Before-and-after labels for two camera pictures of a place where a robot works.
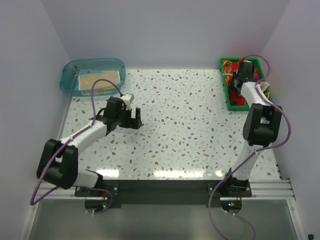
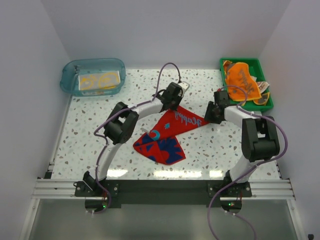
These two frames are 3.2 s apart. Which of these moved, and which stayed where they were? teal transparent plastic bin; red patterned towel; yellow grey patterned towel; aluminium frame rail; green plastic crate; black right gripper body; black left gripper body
Moved: black right gripper body; black left gripper body; red patterned towel
Stayed: teal transparent plastic bin; green plastic crate; aluminium frame rail; yellow grey patterned towel
